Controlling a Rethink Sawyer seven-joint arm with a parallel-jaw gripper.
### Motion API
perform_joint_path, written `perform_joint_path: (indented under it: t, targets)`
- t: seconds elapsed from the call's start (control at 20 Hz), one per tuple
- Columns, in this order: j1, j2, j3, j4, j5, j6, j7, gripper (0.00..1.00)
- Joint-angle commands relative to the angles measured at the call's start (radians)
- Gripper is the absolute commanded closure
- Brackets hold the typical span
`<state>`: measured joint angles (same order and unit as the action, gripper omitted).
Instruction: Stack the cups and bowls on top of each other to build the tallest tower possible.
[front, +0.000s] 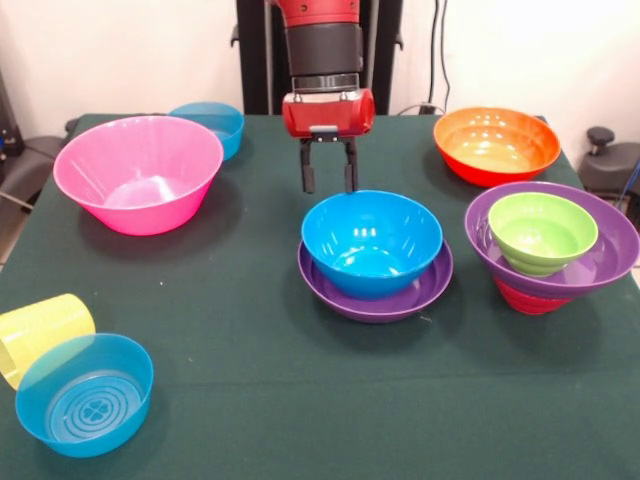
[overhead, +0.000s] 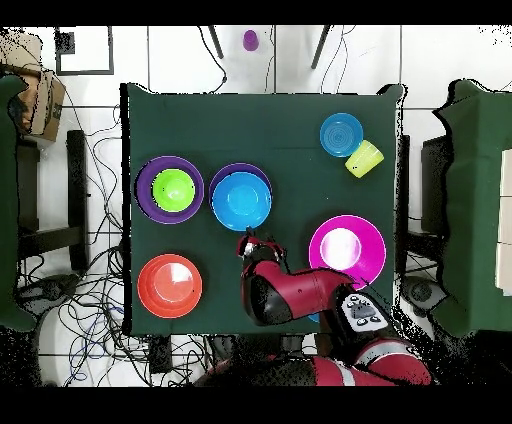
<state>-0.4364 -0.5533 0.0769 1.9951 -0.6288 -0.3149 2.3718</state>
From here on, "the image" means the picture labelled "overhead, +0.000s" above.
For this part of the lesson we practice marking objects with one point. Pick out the small green bowl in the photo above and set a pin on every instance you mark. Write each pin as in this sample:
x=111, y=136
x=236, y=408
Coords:
x=172, y=190

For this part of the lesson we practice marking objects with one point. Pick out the purple bowl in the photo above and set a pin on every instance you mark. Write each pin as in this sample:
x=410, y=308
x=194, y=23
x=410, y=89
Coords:
x=144, y=188
x=224, y=174

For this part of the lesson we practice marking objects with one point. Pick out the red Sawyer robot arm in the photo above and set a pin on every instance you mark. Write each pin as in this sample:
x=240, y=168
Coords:
x=304, y=292

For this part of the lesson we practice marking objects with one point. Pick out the orange bowl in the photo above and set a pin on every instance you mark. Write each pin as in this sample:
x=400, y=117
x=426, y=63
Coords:
x=169, y=286

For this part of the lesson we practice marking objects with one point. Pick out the large pink bowl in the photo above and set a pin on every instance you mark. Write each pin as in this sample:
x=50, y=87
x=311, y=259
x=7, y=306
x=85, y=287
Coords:
x=372, y=240

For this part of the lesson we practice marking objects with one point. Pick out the dark green table cloth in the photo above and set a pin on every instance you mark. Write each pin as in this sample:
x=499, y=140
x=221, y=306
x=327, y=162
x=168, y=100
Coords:
x=280, y=120

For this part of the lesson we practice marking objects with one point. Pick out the translucent yellow cup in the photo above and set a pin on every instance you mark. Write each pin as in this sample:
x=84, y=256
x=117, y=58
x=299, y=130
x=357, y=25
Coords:
x=364, y=159

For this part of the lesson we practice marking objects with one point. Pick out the purple cup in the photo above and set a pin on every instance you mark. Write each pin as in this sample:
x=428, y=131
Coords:
x=250, y=40

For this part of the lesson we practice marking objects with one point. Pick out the black tripod leg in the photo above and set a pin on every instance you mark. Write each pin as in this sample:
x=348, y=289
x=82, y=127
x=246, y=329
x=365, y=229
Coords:
x=320, y=47
x=216, y=42

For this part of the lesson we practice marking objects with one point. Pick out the green cloth covered table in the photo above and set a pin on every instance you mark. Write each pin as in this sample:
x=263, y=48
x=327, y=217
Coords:
x=8, y=200
x=476, y=208

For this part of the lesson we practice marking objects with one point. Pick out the cardboard box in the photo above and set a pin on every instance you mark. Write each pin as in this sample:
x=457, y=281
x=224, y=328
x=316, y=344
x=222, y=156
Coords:
x=44, y=104

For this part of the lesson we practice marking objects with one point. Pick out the black metal frame stand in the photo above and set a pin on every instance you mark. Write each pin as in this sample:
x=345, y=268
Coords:
x=77, y=192

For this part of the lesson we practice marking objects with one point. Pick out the black square floor frame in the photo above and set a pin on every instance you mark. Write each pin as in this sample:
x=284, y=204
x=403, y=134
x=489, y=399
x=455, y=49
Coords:
x=84, y=72

